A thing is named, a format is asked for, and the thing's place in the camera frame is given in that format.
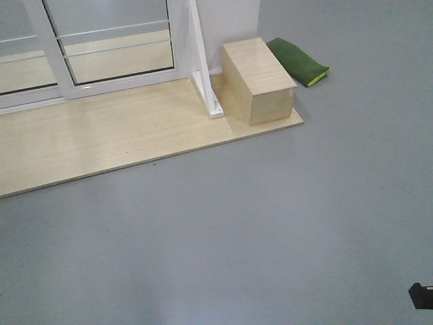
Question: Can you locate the fixed white framed glass panel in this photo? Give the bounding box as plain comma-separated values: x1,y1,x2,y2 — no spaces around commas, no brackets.
1,1,62,109

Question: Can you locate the light wooden platform board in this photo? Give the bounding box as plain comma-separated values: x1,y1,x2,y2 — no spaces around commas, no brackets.
1,76,304,197

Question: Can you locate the green cushion bag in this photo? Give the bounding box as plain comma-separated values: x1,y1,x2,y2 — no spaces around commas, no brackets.
267,38,332,87

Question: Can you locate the light wooden box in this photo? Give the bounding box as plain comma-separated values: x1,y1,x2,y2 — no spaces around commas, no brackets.
222,37,297,126

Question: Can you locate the white diagonal support brace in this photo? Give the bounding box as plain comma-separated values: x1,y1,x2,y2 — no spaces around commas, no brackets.
186,0,224,118

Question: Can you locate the white door frame post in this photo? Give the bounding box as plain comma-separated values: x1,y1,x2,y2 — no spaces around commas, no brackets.
197,0,260,73

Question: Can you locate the white framed sliding glass door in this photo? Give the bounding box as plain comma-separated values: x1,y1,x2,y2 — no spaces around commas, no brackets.
23,1,189,100

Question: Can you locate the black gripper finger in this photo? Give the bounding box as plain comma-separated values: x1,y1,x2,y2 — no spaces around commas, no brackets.
408,282,433,309

